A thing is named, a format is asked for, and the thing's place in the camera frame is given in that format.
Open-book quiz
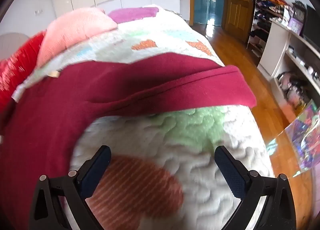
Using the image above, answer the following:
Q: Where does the patchwork quilt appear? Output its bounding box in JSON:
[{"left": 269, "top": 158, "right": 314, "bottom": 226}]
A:
[{"left": 11, "top": 7, "right": 275, "bottom": 230}]

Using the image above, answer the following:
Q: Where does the colourful glossy floor mat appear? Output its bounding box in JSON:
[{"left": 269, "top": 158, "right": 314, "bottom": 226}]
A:
[{"left": 266, "top": 98, "right": 320, "bottom": 178}]

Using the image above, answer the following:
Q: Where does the maroon garment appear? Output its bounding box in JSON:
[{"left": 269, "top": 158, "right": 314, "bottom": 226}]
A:
[{"left": 0, "top": 53, "right": 257, "bottom": 230}]

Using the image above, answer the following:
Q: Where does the purple picture frame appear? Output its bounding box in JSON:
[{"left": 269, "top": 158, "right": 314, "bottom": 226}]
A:
[{"left": 287, "top": 18, "right": 304, "bottom": 32}]

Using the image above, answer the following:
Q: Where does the rack with clothes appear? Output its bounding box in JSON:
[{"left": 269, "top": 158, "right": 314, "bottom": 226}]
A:
[{"left": 246, "top": 0, "right": 293, "bottom": 58}]

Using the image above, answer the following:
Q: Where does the grey headboard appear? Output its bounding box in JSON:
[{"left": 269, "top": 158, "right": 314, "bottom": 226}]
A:
[{"left": 0, "top": 32, "right": 29, "bottom": 60}]

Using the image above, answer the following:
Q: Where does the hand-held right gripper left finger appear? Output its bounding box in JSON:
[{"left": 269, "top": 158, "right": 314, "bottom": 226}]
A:
[{"left": 29, "top": 145, "right": 112, "bottom": 230}]

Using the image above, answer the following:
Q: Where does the black monitor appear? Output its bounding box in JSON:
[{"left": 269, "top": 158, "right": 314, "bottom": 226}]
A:
[{"left": 302, "top": 5, "right": 320, "bottom": 47}]

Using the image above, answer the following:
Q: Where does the white shelf unit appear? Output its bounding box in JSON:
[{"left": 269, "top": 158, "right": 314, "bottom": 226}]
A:
[{"left": 257, "top": 18, "right": 320, "bottom": 110}]

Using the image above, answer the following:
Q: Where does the dark table clock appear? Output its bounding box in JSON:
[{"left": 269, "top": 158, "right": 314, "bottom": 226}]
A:
[{"left": 292, "top": 1, "right": 307, "bottom": 24}]

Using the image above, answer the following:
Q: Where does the wooden door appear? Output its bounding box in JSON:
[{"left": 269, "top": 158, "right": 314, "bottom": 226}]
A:
[{"left": 222, "top": 0, "right": 257, "bottom": 42}]

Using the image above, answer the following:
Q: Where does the magenta cloth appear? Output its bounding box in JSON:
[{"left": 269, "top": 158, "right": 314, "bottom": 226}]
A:
[{"left": 107, "top": 7, "right": 160, "bottom": 23}]

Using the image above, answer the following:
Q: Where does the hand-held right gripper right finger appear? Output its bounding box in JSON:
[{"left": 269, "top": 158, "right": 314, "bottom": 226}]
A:
[{"left": 214, "top": 145, "right": 297, "bottom": 230}]

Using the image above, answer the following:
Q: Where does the red floral comforter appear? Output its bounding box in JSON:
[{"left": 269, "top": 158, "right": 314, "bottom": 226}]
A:
[{"left": 0, "top": 31, "right": 47, "bottom": 113}]

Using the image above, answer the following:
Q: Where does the pink pillow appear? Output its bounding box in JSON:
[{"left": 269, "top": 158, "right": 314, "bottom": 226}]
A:
[{"left": 37, "top": 8, "right": 118, "bottom": 66}]

